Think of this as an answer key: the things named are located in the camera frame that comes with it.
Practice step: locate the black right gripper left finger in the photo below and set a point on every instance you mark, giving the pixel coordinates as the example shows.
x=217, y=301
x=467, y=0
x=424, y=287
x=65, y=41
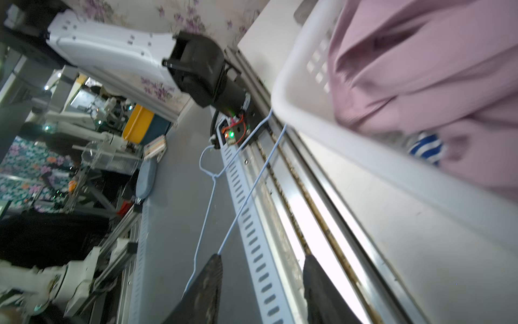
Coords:
x=201, y=302

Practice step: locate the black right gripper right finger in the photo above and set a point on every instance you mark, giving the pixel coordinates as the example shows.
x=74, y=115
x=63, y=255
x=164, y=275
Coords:
x=325, y=304

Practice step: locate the blue white striped tank top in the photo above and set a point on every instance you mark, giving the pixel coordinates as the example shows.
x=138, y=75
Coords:
x=427, y=147

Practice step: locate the pink tank top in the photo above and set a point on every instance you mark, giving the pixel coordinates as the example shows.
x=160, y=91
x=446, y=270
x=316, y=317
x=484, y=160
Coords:
x=442, y=67

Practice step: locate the light blue wire hanger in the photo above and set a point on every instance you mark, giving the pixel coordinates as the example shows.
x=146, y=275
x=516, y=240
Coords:
x=224, y=172

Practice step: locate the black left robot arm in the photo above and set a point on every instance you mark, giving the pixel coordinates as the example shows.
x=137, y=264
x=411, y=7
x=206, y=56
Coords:
x=53, y=34

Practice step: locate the grey round stool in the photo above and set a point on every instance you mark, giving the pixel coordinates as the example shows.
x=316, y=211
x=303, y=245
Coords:
x=146, y=178

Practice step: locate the yellow bin in background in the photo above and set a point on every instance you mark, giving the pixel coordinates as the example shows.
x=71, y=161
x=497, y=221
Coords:
x=138, y=124

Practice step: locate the white perforated plastic basket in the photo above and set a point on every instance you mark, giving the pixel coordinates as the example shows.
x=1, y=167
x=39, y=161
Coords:
x=301, y=98

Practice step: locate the grey rectangular sponge pad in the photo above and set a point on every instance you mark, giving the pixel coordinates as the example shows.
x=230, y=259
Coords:
x=302, y=13

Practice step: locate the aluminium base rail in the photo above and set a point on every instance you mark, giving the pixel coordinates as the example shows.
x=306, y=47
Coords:
x=295, y=211

